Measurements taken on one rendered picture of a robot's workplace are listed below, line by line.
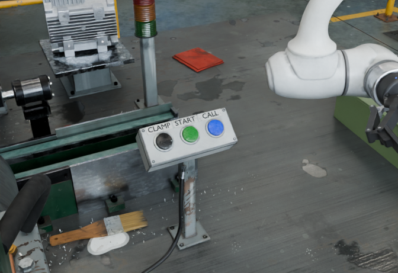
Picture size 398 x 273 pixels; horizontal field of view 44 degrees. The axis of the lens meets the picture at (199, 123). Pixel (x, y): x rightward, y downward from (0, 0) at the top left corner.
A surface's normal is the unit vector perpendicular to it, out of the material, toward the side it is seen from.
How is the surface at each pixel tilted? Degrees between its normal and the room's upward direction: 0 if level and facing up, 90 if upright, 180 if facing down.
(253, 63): 0
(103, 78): 90
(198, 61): 3
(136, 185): 90
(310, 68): 81
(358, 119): 90
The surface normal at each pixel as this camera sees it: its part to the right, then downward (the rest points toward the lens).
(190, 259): 0.00, -0.84
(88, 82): 0.43, 0.49
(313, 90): 0.01, 0.69
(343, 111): -0.92, 0.22
